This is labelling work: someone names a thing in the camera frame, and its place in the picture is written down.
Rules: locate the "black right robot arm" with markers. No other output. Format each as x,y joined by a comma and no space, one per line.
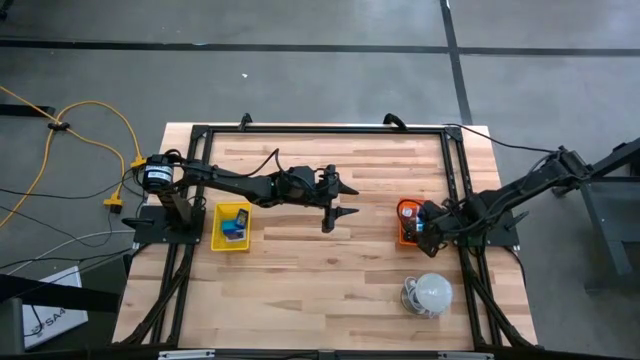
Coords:
525,185

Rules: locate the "black beam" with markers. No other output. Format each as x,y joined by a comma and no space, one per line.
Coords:
50,295

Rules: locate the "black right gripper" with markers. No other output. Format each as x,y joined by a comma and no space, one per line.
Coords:
442,222

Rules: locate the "white dome lamp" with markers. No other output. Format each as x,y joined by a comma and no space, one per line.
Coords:
434,292

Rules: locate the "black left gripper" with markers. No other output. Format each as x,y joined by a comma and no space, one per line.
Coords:
305,187

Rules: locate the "black floor bar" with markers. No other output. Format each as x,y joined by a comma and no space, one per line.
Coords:
25,110

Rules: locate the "yellow plastic basket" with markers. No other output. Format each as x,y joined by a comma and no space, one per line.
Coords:
217,242

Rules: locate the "dark purple power bank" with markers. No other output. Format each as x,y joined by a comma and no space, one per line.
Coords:
242,217

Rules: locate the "black metal stand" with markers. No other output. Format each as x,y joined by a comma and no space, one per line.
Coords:
600,200

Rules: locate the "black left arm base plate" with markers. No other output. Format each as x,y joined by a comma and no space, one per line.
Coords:
150,235

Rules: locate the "black frame clamp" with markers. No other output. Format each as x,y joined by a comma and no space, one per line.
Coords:
245,120
392,119

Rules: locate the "white printed box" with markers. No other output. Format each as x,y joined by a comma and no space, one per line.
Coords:
55,320

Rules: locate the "orange plastic basket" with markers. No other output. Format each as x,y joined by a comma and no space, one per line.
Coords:
402,235

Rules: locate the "black aluminium frame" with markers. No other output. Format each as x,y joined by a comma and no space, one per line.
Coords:
350,129

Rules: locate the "silver metal bracket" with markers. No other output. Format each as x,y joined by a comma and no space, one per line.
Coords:
187,354
465,356

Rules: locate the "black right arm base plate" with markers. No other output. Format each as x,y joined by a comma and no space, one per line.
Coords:
505,237

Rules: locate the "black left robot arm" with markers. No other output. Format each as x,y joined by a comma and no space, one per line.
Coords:
230,179

